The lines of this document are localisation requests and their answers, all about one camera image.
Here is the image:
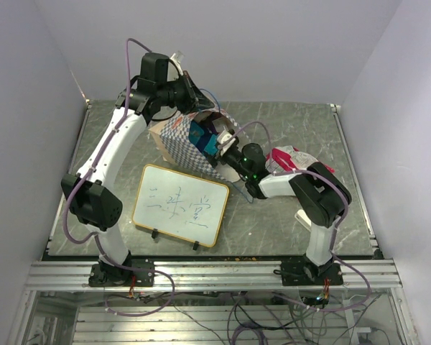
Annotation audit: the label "teal snack packet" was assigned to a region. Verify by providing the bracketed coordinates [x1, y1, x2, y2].
[188, 120, 218, 156]

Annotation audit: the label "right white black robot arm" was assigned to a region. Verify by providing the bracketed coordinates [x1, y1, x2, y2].
[215, 134, 352, 285]

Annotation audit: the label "tangled floor cables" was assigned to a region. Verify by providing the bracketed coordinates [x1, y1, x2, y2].
[103, 289, 389, 345]

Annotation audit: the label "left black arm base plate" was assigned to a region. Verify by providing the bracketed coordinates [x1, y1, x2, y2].
[88, 259, 154, 288]

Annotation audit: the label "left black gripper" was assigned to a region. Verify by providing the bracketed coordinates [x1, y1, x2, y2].
[159, 72, 218, 116]

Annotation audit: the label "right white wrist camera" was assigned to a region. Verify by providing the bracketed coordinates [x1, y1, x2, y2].
[216, 130, 237, 150]

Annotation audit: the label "white whiteboard eraser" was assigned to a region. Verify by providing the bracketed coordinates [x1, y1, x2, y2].
[295, 209, 311, 231]

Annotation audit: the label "pink snack packet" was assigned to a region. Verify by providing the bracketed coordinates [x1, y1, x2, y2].
[265, 145, 318, 174]

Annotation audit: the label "small whiteboard with yellow frame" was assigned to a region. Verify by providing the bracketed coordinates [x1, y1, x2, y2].
[131, 164, 230, 248]

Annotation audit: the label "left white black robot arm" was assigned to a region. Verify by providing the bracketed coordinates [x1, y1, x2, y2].
[61, 52, 212, 285]

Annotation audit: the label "aluminium extrusion rail frame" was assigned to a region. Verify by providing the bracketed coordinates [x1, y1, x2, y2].
[24, 259, 402, 293]

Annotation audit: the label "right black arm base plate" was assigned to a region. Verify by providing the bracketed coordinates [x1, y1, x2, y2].
[273, 256, 343, 286]

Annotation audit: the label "purple snack packet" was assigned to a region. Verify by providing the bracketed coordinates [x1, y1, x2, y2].
[203, 112, 233, 135]

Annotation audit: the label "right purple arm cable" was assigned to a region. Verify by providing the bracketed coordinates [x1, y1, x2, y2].
[231, 121, 373, 314]

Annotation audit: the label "blue checkered paper bag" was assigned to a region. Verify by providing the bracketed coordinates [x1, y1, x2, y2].
[148, 97, 254, 203]

